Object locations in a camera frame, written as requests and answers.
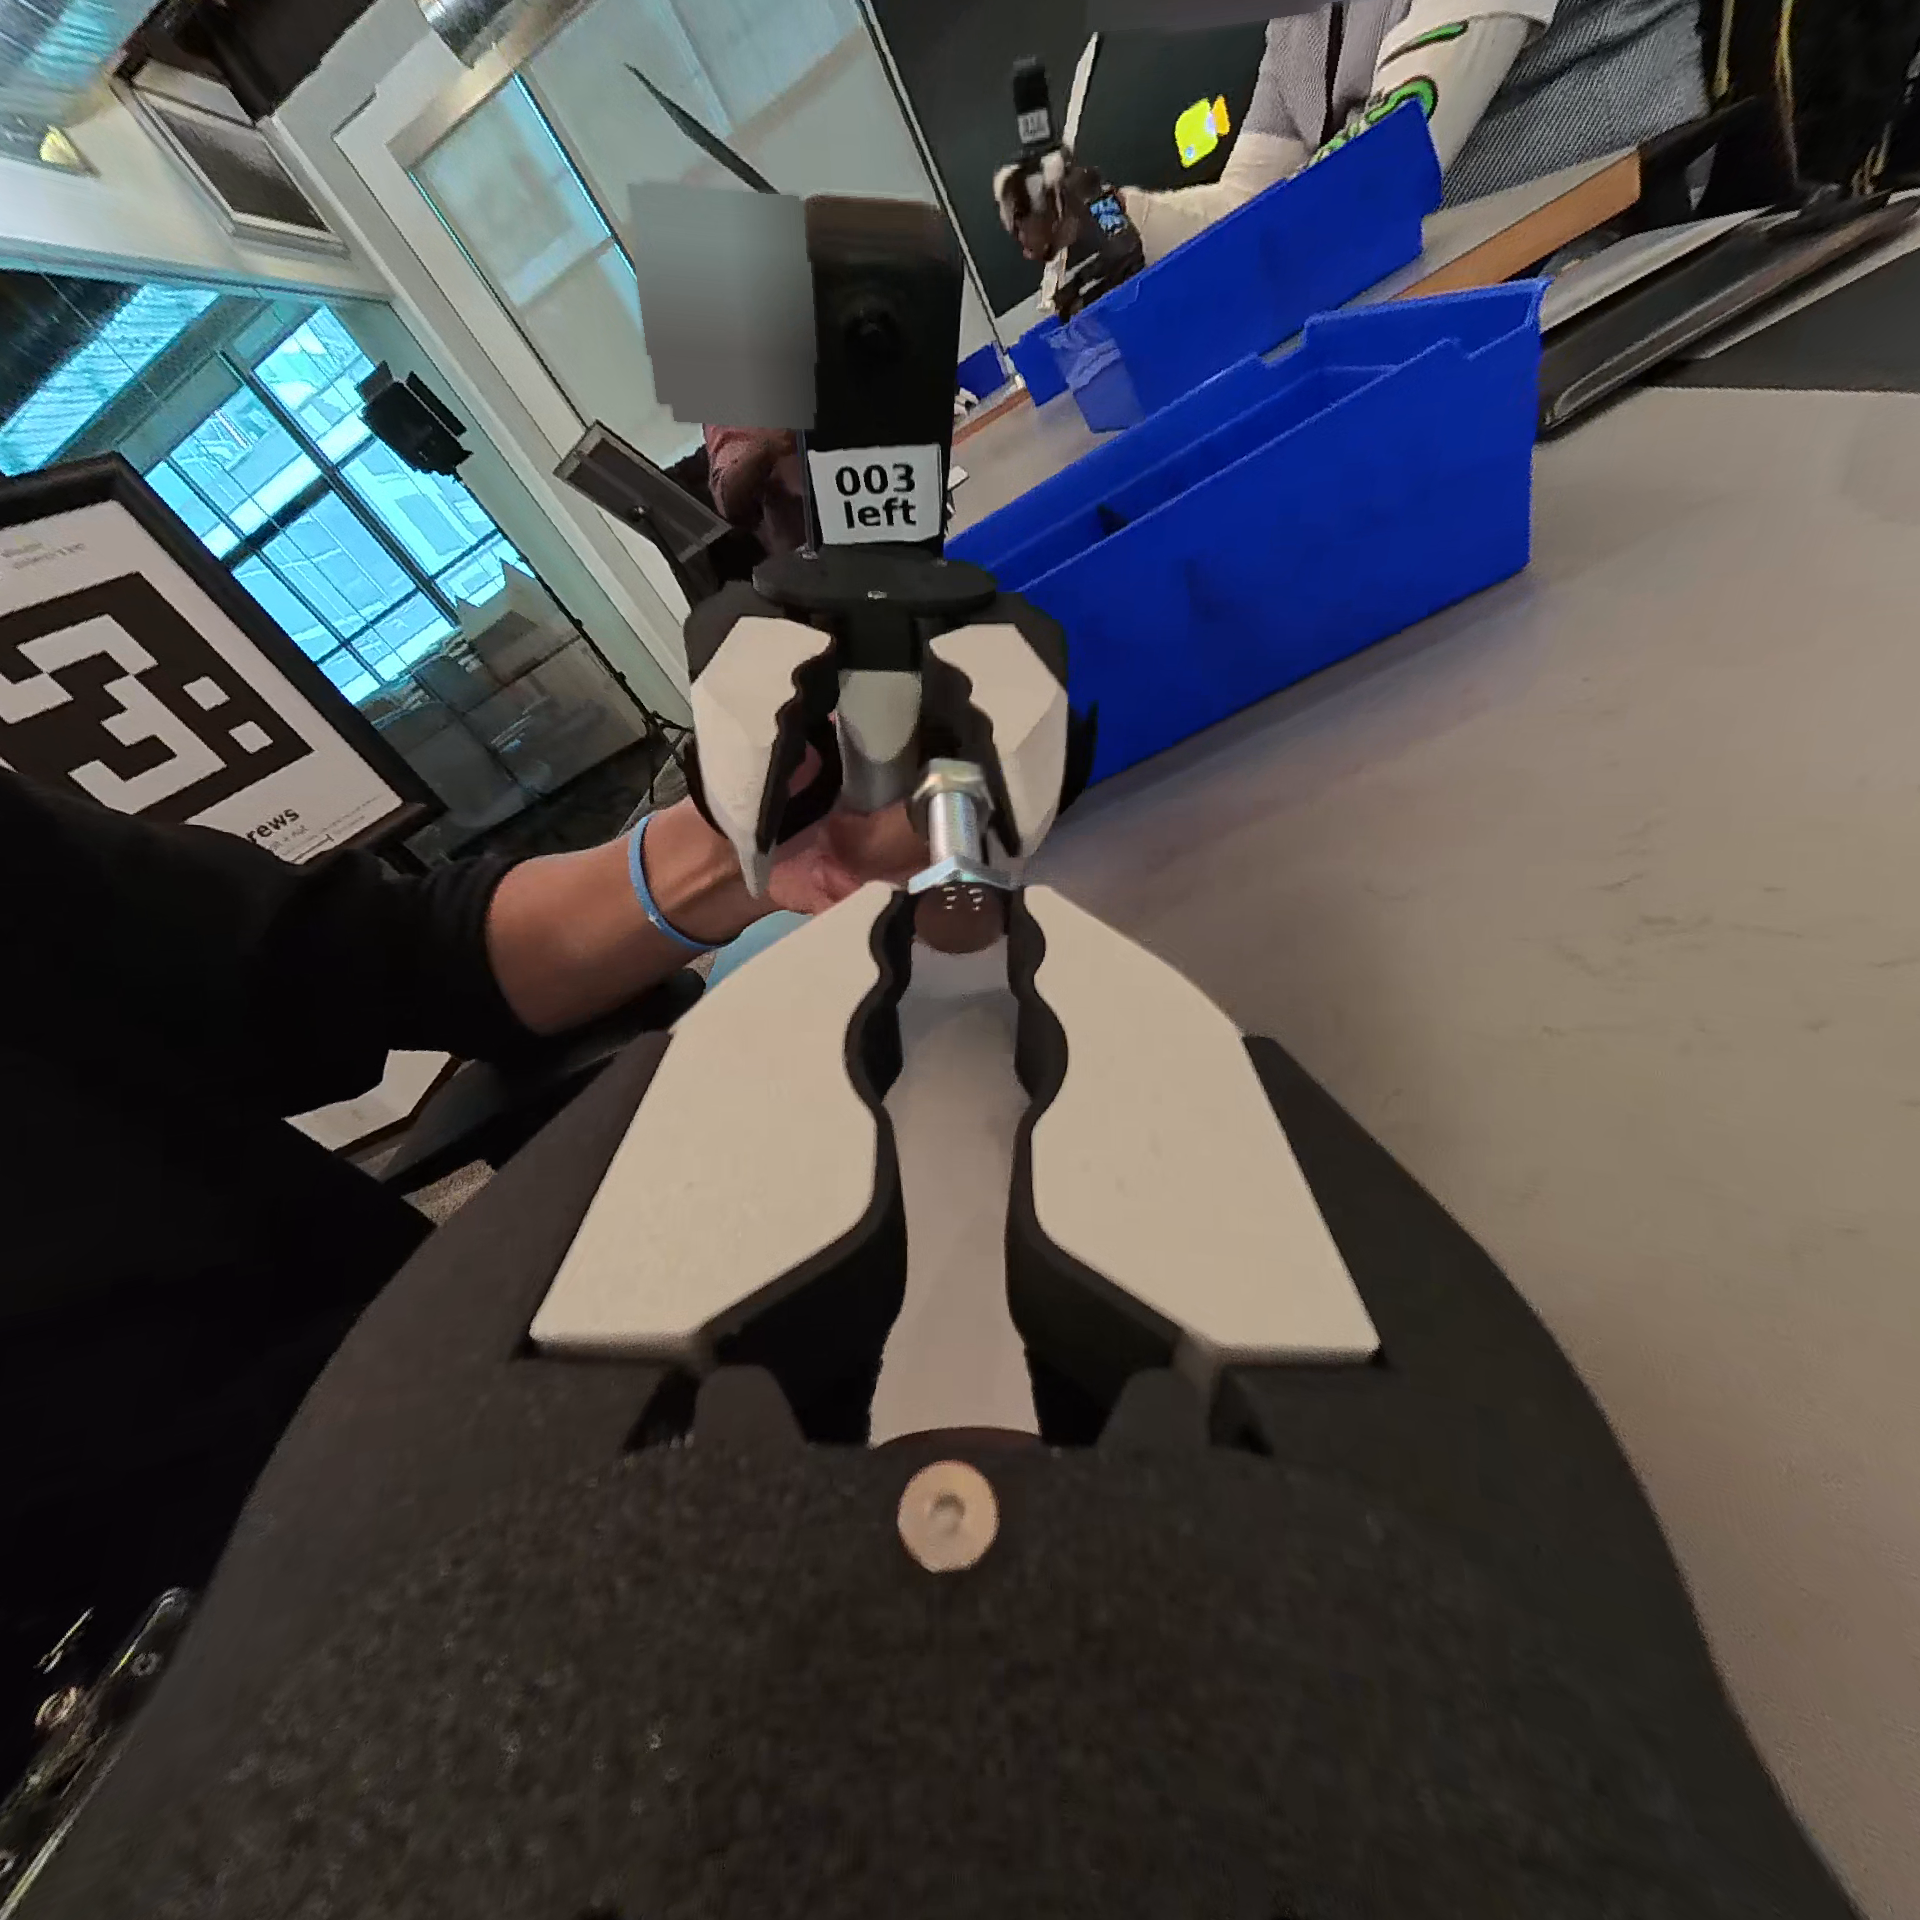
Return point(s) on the wood-edged table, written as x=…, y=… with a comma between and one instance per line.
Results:
x=1545, y=225

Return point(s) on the black studio light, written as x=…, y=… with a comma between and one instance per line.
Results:
x=411, y=420

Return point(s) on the person's black sweater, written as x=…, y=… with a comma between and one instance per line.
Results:
x=181, y=1201

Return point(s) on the dark grey flat panel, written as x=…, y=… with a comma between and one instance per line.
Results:
x=1726, y=299

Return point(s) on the black tilted monitor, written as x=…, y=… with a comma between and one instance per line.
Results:
x=631, y=480

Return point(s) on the steel hex bolt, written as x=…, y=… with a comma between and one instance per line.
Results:
x=948, y=840

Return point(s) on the person's left hand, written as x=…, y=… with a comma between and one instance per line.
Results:
x=834, y=862

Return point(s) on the framed code sign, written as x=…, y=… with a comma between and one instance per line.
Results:
x=88, y=674

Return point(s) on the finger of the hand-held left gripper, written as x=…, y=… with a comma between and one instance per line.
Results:
x=1020, y=706
x=743, y=734

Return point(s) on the blue plastic bin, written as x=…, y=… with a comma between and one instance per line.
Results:
x=1350, y=570
x=1275, y=270

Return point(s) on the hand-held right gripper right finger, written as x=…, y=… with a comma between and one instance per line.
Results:
x=1185, y=1185

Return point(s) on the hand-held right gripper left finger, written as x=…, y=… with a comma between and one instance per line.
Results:
x=720, y=1185

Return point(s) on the yellow sticker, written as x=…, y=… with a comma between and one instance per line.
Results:
x=1199, y=129

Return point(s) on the steel hex nut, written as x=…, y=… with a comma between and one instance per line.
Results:
x=948, y=784

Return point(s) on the black jacket yellow stripes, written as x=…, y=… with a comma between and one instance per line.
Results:
x=1800, y=75

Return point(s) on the dark wall screen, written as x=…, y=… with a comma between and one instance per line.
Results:
x=1109, y=90

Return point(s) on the blue wristband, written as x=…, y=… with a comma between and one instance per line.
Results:
x=646, y=886

